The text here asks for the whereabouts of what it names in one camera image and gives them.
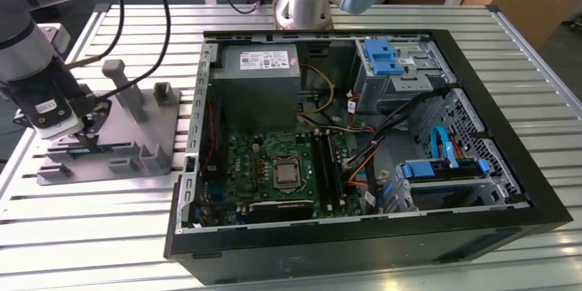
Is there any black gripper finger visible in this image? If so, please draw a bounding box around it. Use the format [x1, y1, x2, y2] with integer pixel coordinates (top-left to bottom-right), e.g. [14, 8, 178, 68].
[76, 98, 113, 152]

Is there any grey parts rack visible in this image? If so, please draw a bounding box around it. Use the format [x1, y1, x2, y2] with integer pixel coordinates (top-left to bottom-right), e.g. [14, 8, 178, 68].
[34, 59, 182, 187]

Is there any green motherboard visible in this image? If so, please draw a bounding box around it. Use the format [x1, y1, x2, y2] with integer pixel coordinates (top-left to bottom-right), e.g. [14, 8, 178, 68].
[194, 129, 364, 227]

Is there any grey power supply unit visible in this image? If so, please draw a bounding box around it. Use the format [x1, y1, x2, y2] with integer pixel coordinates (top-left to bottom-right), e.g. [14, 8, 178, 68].
[208, 44, 304, 135]

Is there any silver CPU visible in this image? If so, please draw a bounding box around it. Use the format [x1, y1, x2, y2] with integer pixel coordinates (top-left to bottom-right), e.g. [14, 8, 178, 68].
[272, 161, 300, 185]

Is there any CPU socket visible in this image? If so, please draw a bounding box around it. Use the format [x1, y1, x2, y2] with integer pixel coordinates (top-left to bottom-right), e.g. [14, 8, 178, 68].
[268, 154, 308, 194]

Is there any black graphics card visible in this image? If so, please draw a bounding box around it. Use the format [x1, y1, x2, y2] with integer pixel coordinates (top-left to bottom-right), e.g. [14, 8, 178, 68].
[247, 198, 315, 224]

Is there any black PC case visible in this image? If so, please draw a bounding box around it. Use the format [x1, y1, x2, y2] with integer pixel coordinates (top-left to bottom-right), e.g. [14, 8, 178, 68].
[162, 28, 574, 287]

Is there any blue plastic drive latch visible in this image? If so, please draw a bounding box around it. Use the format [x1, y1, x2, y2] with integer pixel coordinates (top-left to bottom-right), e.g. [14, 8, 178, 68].
[363, 39, 405, 76]

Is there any grey metal drive cage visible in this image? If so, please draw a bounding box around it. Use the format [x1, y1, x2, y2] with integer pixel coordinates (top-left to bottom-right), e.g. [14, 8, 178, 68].
[352, 38, 455, 114]

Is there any hard disk in blue carrier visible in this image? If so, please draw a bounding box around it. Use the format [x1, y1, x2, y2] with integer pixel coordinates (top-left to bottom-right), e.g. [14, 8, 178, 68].
[395, 159, 489, 183]

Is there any metal disk bay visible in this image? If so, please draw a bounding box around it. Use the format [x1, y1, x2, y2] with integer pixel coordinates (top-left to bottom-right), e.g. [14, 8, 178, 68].
[376, 161, 519, 213]

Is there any black chair base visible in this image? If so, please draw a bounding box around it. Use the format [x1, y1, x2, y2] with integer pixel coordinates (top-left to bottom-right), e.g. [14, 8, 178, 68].
[560, 13, 582, 35]

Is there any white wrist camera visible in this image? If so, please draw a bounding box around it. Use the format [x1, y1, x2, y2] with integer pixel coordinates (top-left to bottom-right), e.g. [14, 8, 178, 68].
[26, 98, 86, 140]

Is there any black camera cable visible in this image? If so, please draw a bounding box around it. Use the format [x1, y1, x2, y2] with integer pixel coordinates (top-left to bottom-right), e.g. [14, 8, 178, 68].
[96, 0, 172, 101]
[61, 0, 124, 67]

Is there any black white wire bundle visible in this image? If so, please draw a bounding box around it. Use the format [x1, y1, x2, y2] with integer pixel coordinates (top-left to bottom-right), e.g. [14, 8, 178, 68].
[299, 113, 377, 134]

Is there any yellow power wire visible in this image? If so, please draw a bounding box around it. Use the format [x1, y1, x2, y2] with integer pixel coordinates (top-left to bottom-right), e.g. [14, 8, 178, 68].
[297, 64, 336, 115]

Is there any orange cable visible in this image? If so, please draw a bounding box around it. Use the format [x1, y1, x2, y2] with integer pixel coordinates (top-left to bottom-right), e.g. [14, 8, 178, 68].
[347, 159, 377, 188]

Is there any black cable bundle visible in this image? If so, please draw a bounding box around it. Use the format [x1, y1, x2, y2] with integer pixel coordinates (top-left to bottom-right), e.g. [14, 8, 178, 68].
[369, 88, 455, 145]

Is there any blue SATA cable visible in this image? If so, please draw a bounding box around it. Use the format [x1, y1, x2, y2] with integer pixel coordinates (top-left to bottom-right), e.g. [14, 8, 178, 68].
[429, 125, 460, 169]

